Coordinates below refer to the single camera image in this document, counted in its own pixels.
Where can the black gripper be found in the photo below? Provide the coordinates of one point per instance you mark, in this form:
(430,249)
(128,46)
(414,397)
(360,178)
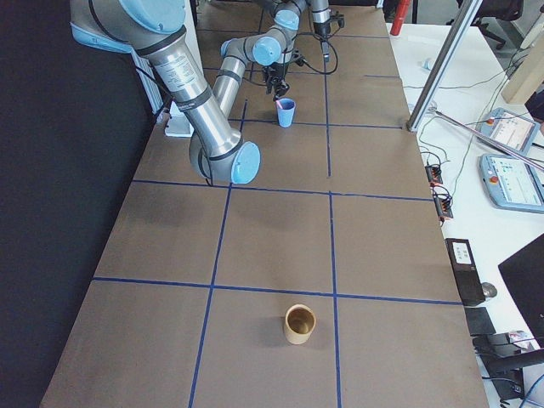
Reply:
(321,28)
(274,72)

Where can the blue paper cup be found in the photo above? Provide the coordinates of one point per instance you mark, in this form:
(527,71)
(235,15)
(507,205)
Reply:
(286,114)

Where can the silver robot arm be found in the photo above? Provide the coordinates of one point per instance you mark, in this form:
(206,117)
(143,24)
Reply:
(156,31)
(316,5)

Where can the white paper cup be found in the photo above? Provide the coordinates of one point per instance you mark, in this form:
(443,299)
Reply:
(428,64)

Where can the brown cylindrical cup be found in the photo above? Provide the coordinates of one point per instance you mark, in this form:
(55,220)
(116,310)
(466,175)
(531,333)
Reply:
(298,324)

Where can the red cylinder bottle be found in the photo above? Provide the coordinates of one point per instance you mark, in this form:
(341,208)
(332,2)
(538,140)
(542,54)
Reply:
(399,18)

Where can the orange black connector board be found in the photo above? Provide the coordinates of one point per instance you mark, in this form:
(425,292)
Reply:
(434,176)

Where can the reacher grabber stick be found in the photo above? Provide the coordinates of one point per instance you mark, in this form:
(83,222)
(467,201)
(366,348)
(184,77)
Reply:
(497,145)

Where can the upper teach pendant tablet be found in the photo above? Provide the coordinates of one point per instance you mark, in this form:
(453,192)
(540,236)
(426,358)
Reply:
(516,131)

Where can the teach pendant tablet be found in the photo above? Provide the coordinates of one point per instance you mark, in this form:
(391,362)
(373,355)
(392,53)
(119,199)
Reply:
(516,131)
(511,184)

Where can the lower teach pendant tablet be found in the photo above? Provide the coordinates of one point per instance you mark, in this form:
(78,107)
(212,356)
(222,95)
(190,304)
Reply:
(511,184)

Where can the black power adapter box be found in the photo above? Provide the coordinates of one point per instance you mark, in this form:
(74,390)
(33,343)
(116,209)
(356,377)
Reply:
(464,271)

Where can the black laptop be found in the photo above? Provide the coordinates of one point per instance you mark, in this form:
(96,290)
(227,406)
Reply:
(522,274)

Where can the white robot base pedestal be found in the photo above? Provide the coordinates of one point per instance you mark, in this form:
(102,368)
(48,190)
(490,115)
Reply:
(178,126)

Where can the aluminium frame post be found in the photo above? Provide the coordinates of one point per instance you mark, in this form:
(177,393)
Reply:
(457,30)

